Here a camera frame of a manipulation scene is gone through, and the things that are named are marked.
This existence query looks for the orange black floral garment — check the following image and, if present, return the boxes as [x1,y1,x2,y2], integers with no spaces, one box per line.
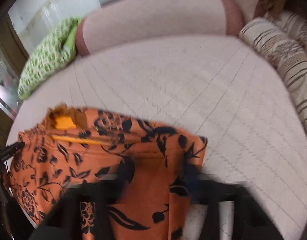
[9,104,208,239]

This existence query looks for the wooden glass door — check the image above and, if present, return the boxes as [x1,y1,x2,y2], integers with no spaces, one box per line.
[0,14,29,145]

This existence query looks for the green white patterned pillow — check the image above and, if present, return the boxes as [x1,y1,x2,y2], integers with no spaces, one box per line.
[17,17,81,100]

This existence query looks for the striped beige quilt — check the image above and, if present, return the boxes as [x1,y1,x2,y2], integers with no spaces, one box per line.
[239,11,307,134]

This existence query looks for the pink quilted bolster cushion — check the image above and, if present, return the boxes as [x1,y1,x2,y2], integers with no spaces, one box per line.
[75,0,243,56]

